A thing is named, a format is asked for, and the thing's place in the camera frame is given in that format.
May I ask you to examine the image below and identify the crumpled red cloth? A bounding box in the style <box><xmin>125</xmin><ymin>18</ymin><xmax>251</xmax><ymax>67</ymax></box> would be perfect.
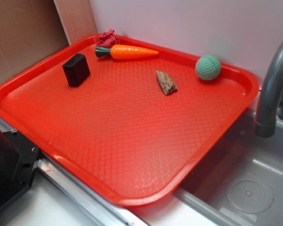
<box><xmin>96</xmin><ymin>29</ymin><xmax>120</xmax><ymax>48</ymax></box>

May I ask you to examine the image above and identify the green textured ball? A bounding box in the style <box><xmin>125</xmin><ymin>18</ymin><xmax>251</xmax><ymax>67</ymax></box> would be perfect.
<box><xmin>195</xmin><ymin>55</ymin><xmax>222</xmax><ymax>81</ymax></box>

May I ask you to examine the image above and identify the red plastic tray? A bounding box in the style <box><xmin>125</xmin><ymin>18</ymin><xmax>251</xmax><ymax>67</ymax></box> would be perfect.
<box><xmin>0</xmin><ymin>36</ymin><xmax>259</xmax><ymax>207</ymax></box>

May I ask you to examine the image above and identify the orange toy carrot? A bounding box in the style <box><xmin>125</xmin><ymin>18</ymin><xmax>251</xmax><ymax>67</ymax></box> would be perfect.
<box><xmin>95</xmin><ymin>44</ymin><xmax>159</xmax><ymax>60</ymax></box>

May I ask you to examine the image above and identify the brown cardboard panel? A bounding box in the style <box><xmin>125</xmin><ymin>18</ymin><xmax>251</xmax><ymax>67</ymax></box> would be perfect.
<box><xmin>0</xmin><ymin>0</ymin><xmax>97</xmax><ymax>85</ymax></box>

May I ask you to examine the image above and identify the metal rail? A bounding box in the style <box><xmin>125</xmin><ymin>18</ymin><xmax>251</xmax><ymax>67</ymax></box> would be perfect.
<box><xmin>0</xmin><ymin>110</ymin><xmax>142</xmax><ymax>226</ymax></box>

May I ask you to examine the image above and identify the grey toy sink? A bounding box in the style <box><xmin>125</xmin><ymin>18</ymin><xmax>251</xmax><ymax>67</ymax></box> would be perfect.
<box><xmin>175</xmin><ymin>100</ymin><xmax>283</xmax><ymax>226</ymax></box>

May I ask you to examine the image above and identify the black box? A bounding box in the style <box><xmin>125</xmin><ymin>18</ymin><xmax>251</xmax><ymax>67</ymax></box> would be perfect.
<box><xmin>62</xmin><ymin>53</ymin><xmax>91</xmax><ymax>87</ymax></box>

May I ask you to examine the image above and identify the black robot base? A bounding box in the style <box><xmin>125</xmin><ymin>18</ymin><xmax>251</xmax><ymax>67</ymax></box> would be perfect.
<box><xmin>0</xmin><ymin>130</ymin><xmax>40</xmax><ymax>211</ymax></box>

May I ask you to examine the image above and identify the brown wood piece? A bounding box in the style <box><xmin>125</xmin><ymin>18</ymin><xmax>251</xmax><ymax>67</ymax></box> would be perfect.
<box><xmin>156</xmin><ymin>71</ymin><xmax>178</xmax><ymax>96</ymax></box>

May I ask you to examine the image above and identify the grey toy faucet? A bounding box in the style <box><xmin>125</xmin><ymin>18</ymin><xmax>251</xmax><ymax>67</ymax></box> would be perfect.
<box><xmin>254</xmin><ymin>42</ymin><xmax>283</xmax><ymax>137</ymax></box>

